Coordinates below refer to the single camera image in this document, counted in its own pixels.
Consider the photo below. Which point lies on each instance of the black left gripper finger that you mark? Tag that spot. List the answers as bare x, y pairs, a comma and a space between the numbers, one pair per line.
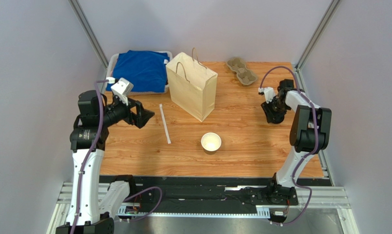
142, 117
138, 106

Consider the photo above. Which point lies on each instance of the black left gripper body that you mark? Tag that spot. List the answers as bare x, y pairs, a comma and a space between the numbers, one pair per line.
119, 111

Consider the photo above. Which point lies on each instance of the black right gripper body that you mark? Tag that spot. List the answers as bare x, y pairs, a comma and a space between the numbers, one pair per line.
270, 112

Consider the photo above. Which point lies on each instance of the pulp cardboard cup carrier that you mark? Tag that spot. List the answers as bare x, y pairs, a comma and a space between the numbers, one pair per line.
239, 66

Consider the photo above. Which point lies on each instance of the paper coffee cup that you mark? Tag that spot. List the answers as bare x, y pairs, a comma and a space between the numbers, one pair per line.
211, 142

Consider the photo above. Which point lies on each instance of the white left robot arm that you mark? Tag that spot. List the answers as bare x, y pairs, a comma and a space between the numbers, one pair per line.
88, 214

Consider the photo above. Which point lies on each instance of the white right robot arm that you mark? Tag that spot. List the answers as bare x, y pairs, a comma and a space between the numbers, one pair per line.
309, 133

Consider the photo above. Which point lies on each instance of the kraft paper takeout bag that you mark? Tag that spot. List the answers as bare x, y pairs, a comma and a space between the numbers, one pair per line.
192, 85

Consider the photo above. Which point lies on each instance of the white wrapped straw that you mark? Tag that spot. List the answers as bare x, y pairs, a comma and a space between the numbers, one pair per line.
164, 124

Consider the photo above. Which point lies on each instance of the blue folded cloth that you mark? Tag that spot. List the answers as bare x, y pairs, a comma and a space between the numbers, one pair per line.
141, 71

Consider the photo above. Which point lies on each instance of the white plastic basket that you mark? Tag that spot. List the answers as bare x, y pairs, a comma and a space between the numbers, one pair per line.
113, 63

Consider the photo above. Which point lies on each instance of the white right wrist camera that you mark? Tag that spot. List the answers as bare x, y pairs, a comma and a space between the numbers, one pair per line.
268, 93

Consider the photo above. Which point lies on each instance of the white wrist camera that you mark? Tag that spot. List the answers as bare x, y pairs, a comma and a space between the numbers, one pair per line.
121, 89
268, 93

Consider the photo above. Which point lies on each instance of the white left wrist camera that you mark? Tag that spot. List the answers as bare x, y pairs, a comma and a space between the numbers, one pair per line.
121, 89

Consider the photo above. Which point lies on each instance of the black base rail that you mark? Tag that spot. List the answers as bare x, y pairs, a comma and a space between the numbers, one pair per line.
206, 197

